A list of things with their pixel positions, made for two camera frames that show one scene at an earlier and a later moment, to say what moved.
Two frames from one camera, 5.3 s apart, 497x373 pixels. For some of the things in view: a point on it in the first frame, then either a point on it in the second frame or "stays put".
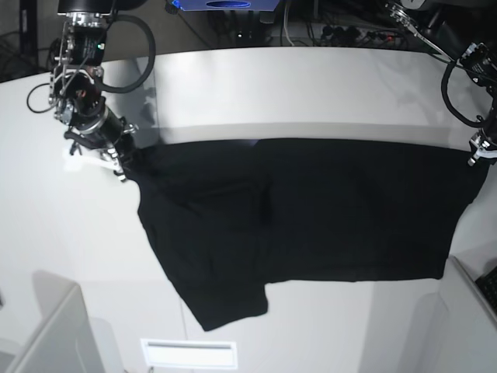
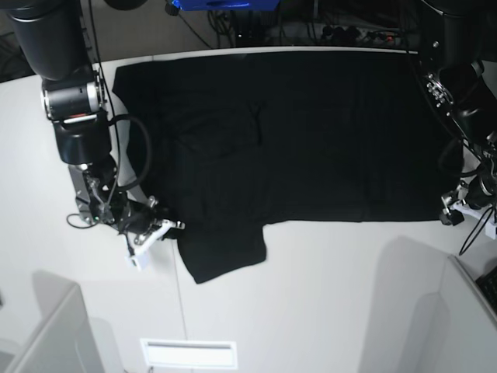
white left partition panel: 66,339 stays put
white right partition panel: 471,339 stays put
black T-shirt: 227,217 -> 240,141
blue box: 222,5 stays put
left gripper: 106,130 -> 137,217
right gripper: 484,143 -> 473,192
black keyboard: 487,284 stays put
